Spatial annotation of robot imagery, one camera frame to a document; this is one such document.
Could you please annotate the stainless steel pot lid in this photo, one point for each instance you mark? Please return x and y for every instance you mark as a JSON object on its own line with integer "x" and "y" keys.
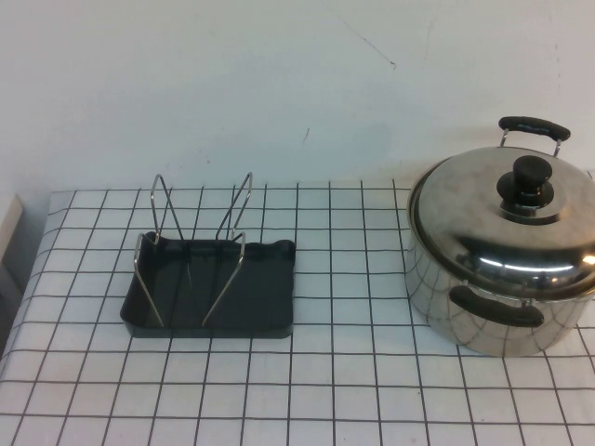
{"x": 465, "y": 223}

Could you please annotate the white black-grid tablecloth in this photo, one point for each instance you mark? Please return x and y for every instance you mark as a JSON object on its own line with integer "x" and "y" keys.
{"x": 325, "y": 395}

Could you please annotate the pale furniture panel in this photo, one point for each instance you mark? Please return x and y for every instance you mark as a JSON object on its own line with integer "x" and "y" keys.
{"x": 9, "y": 223}

